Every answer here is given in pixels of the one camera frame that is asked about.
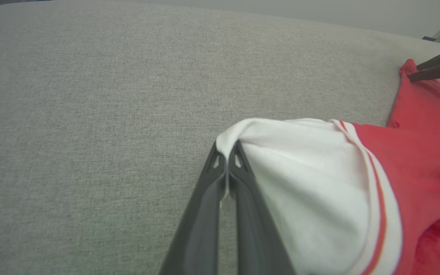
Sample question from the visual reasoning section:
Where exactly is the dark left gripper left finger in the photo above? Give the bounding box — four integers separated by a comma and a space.
159, 141, 229, 275

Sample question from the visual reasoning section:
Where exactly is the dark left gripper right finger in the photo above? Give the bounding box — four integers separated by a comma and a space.
228, 139, 298, 275

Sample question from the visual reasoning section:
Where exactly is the red and white shirt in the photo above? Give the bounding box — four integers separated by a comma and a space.
216, 58, 440, 275

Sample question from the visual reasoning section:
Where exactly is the white partition panel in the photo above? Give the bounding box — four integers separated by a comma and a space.
128, 0, 440, 40

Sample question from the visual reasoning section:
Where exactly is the grey fabric sofa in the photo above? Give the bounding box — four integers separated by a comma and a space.
0, 0, 440, 275

